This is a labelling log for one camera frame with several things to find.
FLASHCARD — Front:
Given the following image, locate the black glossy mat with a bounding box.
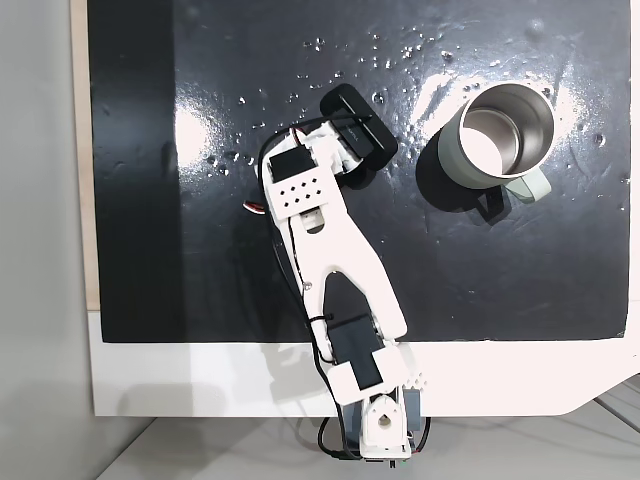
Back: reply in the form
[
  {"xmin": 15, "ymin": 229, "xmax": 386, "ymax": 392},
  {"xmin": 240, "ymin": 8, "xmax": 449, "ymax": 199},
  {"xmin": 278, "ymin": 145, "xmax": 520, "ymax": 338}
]
[{"xmin": 87, "ymin": 0, "xmax": 632, "ymax": 345}]

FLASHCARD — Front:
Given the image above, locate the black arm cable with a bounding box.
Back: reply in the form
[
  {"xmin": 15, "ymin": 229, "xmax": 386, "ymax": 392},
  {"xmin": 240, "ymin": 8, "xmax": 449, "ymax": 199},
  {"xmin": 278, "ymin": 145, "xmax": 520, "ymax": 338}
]
[{"xmin": 259, "ymin": 113, "xmax": 374, "ymax": 401}]

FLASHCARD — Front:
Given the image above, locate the black base cable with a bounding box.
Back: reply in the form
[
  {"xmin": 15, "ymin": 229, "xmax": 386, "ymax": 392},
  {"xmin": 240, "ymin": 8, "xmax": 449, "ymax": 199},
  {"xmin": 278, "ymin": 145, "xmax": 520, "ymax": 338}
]
[{"xmin": 316, "ymin": 413, "xmax": 432, "ymax": 464}]

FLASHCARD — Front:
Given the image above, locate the pale green steel mug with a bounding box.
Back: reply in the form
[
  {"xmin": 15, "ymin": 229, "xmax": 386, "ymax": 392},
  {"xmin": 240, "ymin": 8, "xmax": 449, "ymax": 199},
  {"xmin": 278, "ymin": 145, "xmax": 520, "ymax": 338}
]
[{"xmin": 433, "ymin": 82, "xmax": 554, "ymax": 205}]

